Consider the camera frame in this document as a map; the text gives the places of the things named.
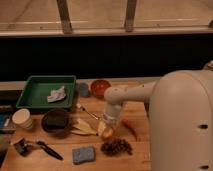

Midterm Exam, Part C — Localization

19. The blue object at left edge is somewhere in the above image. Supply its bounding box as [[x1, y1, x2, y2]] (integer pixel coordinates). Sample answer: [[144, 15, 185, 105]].
[[0, 114, 10, 130]]

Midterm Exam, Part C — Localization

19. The green plastic tray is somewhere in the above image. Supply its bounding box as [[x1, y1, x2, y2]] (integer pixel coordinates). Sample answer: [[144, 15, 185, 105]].
[[16, 75, 76, 109]]

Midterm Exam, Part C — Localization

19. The black handled brush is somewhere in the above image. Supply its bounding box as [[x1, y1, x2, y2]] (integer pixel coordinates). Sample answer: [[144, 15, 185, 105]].
[[36, 141, 63, 160]]

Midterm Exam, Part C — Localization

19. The blue sponge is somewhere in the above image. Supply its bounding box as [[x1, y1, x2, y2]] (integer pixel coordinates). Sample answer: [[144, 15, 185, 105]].
[[72, 146, 95, 165]]

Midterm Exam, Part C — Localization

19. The bunch of dark grapes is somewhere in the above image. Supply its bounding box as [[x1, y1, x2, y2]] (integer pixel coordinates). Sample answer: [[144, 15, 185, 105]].
[[101, 139, 133, 156]]

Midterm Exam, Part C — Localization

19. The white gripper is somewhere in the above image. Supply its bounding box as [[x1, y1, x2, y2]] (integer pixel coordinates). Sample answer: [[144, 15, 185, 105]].
[[97, 105, 122, 136]]

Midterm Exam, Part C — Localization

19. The crumpled white cloth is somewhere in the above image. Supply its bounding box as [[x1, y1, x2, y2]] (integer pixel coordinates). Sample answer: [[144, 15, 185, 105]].
[[47, 86, 66, 103]]

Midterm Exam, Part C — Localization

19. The red bowl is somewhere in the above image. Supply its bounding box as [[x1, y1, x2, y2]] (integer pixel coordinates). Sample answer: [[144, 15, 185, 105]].
[[90, 80, 111, 99]]

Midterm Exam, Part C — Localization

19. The black binder clip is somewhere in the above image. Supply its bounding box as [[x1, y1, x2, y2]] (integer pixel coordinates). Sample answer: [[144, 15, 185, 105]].
[[13, 138, 30, 156]]

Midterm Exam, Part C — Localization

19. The dark brown bowl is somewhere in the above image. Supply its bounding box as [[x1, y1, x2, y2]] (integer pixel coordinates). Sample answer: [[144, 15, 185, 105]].
[[41, 108, 70, 136]]

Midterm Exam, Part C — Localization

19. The small blue cup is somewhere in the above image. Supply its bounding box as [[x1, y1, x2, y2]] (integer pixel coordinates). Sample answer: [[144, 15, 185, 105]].
[[78, 83, 90, 97]]

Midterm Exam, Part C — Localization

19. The white paper cup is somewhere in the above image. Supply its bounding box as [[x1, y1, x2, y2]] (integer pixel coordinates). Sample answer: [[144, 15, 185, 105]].
[[12, 108, 33, 130]]

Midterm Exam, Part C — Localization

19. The yellow red apple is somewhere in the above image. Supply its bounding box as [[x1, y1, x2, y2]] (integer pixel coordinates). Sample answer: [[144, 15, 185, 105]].
[[101, 127, 114, 139]]

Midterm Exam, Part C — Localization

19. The banana peel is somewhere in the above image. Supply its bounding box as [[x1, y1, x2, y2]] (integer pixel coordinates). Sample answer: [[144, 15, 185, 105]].
[[71, 118, 98, 136]]

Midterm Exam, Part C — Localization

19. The metal fork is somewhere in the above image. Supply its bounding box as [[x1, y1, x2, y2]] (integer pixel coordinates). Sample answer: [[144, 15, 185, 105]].
[[76, 103, 100, 120]]

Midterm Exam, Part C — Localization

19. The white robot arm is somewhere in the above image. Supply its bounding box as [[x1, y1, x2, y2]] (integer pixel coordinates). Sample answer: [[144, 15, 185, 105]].
[[102, 70, 213, 171]]

